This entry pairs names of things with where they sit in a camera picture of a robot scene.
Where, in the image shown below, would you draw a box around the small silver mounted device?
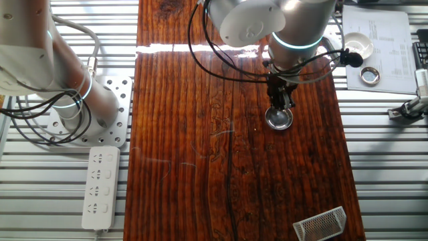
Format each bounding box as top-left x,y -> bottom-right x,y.
387,96 -> 428,121

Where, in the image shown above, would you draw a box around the printed paper sheet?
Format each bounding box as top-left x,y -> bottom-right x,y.
341,5 -> 419,95

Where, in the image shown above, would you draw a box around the white power strip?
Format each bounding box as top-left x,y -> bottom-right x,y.
81,146 -> 120,232

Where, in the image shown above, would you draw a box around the small round metal tin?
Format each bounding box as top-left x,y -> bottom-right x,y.
359,66 -> 381,85

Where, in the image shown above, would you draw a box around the thick grey base cable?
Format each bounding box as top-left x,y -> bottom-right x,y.
49,15 -> 101,78

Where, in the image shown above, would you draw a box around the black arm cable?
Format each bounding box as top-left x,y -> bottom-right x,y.
187,0 -> 344,84

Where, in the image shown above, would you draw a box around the black cable plug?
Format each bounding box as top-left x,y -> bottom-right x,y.
339,48 -> 364,68

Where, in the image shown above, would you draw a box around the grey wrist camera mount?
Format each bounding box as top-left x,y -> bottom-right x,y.
320,35 -> 340,56

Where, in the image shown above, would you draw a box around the black keyboard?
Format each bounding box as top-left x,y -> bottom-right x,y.
411,29 -> 428,70

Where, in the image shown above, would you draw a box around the small round steel plate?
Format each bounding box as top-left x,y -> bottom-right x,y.
264,106 -> 294,131

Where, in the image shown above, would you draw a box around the white mesh basket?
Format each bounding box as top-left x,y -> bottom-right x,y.
292,206 -> 347,241

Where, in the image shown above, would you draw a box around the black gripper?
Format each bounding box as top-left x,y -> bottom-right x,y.
266,75 -> 299,112

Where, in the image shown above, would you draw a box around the small white ceramic dish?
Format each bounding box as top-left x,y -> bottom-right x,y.
343,32 -> 375,60

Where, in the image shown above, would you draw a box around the black base cables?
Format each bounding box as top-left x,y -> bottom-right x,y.
0,89 -> 92,147

